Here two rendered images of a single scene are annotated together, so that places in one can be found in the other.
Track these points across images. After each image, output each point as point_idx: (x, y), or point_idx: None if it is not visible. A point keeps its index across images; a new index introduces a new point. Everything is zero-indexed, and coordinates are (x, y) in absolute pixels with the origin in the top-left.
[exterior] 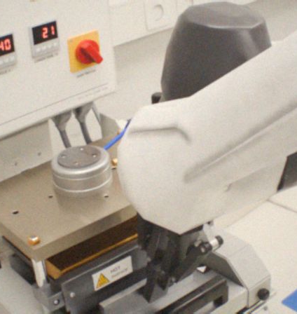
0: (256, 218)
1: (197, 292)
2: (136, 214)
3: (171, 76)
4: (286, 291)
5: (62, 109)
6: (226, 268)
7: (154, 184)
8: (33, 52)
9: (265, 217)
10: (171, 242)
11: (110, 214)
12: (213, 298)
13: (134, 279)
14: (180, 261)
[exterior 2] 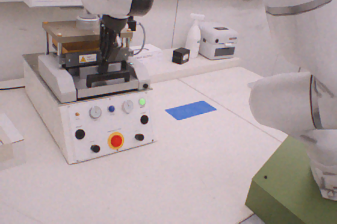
0: (169, 82)
1: (116, 71)
2: (99, 34)
3: None
4: (168, 107)
5: None
6: (133, 71)
7: None
8: None
9: (173, 83)
10: (107, 43)
11: (91, 35)
12: (123, 77)
13: None
14: None
